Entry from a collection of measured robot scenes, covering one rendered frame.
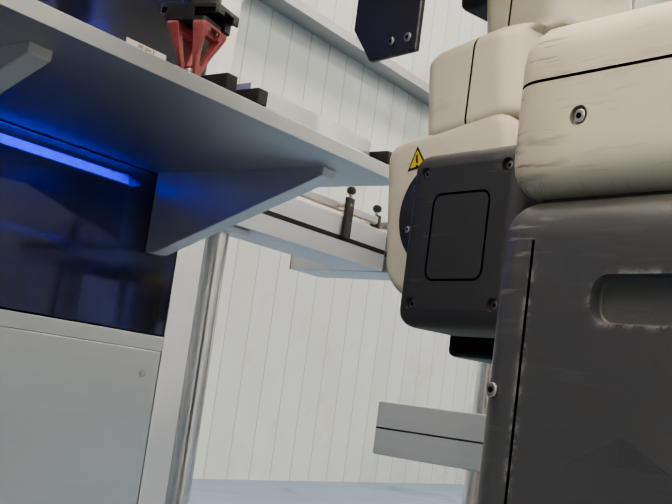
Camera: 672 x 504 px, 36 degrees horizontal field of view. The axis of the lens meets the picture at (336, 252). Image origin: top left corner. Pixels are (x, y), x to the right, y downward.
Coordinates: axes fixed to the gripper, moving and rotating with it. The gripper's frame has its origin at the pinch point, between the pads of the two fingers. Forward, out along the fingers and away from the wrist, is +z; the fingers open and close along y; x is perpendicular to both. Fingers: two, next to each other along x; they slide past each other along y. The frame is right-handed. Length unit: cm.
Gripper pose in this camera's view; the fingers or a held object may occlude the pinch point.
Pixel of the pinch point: (190, 70)
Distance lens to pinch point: 153.2
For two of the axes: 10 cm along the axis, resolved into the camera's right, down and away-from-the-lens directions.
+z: -1.5, 9.8, -1.3
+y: -9.1, -0.8, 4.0
